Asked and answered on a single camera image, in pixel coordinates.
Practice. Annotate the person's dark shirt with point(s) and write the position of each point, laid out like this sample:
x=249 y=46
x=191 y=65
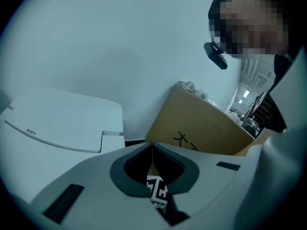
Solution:
x=279 y=92

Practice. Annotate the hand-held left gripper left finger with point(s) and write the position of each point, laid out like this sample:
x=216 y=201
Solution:
x=96 y=171

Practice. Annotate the black head-worn camera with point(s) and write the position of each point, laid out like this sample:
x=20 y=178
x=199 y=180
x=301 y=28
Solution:
x=216 y=55

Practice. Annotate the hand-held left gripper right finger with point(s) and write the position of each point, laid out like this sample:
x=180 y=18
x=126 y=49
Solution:
x=211 y=171

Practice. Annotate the black metal rack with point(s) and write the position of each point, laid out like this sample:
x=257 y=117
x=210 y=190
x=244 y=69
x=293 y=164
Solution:
x=257 y=118

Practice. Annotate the white flat-lid smart toilet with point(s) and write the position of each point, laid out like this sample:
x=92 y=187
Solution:
x=60 y=123

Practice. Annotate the large cardboard box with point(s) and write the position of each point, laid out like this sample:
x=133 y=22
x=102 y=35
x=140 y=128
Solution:
x=196 y=123

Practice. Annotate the bagged white brush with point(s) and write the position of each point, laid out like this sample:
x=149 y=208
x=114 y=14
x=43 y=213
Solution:
x=214 y=103

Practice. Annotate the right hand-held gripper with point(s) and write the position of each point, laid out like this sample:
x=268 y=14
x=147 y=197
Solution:
x=158 y=193

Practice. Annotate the beige cloth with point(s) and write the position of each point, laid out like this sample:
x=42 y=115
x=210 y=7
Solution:
x=187 y=86

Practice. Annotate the person's head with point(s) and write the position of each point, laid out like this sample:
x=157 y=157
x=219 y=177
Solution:
x=249 y=20

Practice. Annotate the white packet round label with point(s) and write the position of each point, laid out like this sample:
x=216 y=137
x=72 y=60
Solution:
x=202 y=95

